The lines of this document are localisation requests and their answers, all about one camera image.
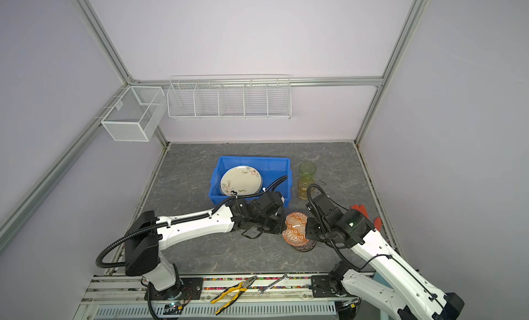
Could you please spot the blue plastic bin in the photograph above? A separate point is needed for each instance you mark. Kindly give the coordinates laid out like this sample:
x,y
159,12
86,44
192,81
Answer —
x,y
269,168

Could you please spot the silver wrench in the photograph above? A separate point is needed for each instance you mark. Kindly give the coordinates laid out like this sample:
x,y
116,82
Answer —
x,y
262,290

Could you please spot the white wire wall rack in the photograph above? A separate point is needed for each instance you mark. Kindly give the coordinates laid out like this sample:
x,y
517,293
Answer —
x,y
230,96

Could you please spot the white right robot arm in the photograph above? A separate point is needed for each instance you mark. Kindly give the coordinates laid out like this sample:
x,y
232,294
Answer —
x,y
406,294

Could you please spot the green glass cup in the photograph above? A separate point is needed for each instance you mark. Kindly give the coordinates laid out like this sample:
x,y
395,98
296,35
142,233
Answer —
x,y
307,171

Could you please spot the red work glove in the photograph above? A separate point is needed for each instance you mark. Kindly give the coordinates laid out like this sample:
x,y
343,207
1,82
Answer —
x,y
377,222

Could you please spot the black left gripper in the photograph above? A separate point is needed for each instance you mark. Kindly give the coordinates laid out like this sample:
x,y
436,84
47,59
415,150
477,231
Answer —
x,y
277,230

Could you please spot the pink striped bowl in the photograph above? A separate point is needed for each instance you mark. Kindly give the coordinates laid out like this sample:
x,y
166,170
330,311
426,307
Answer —
x,y
308,246

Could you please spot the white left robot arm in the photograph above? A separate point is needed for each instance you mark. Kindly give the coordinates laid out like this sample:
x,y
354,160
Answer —
x,y
139,251

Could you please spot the white mesh box basket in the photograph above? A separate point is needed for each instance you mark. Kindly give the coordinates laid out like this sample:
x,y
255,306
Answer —
x,y
136,114

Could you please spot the cream floral plate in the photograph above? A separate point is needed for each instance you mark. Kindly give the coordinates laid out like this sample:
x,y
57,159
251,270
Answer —
x,y
241,181

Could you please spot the orange patterned bowl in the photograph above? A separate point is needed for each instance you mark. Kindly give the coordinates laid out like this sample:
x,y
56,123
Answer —
x,y
295,232

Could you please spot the yellow black pliers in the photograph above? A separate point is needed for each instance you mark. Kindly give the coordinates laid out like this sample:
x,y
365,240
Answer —
x,y
237,290

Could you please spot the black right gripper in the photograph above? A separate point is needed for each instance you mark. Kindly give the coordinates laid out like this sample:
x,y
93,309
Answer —
x,y
310,229

